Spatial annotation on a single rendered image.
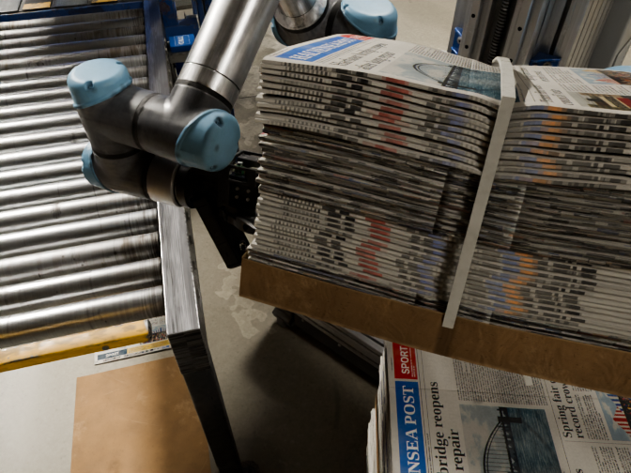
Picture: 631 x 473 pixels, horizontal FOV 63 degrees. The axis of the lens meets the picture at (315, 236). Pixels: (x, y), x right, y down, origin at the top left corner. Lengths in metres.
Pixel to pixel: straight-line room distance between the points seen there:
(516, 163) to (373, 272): 0.15
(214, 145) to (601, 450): 0.59
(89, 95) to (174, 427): 1.15
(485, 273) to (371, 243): 0.10
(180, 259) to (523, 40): 0.73
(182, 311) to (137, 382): 0.92
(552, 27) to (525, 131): 0.75
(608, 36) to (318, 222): 1.04
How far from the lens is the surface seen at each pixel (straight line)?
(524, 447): 0.72
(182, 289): 0.86
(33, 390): 1.85
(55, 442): 1.74
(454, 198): 0.41
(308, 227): 0.44
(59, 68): 1.58
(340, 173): 0.41
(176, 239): 0.94
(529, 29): 1.06
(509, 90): 0.40
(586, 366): 0.48
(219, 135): 0.61
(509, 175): 0.40
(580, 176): 0.40
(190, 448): 1.61
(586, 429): 0.76
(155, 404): 1.69
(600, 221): 0.42
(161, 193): 0.73
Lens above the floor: 1.46
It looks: 46 degrees down
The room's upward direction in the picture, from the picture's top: straight up
